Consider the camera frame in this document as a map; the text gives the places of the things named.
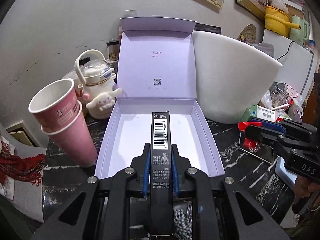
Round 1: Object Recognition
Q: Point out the black slim cosmetic box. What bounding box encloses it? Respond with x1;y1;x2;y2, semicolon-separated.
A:
150;112;174;239

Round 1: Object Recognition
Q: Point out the black white gingham scrunchie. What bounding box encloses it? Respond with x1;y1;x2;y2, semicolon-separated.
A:
174;200;193;239

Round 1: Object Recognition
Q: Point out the red flower hair clip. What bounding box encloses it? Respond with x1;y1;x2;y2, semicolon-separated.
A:
238;121;263;152

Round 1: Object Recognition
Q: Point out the person's right hand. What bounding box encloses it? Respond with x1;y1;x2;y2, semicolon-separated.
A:
293;176;320;197

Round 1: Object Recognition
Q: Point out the medicine box green white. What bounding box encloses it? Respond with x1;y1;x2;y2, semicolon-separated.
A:
240;105;278;122

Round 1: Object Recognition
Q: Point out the white refrigerator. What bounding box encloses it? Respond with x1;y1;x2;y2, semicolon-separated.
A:
263;29;318;100

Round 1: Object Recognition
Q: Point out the white foam block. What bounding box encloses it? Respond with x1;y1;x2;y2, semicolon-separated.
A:
192;31;282;124

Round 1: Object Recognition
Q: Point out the lower pink paper cup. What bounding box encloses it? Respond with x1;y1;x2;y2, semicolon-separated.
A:
41;101;98;167

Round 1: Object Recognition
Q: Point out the pink paper cup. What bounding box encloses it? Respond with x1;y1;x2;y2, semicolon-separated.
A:
28;78;80;133
41;101;98;167

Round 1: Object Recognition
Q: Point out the white plush dog toy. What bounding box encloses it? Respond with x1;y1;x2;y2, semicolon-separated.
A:
86;88;122;119

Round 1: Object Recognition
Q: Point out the mint green kettle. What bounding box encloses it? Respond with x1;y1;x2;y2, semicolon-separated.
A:
290;15;310;46

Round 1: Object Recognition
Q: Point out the woven round trivet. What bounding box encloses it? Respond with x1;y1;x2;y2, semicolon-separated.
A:
237;24;257;44

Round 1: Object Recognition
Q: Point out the yellow pot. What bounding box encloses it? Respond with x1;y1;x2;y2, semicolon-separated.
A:
264;5;302;37

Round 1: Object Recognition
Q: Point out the lavender open gift box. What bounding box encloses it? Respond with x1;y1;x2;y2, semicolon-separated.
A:
95;16;225;179

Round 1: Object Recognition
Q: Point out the white cartoon kettle bottle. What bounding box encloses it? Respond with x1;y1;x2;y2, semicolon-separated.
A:
74;49;118;102

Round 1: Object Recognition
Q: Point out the upper pink paper cup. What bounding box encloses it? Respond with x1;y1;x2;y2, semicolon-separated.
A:
28;78;80;133

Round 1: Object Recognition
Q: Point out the red plaid scarf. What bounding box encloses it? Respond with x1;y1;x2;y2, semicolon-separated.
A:
0;140;46;187

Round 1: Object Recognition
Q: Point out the glass jar with lid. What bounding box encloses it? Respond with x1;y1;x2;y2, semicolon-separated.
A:
106;39;120;61

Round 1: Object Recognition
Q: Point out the black power cable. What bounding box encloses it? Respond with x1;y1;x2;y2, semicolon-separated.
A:
274;39;297;61

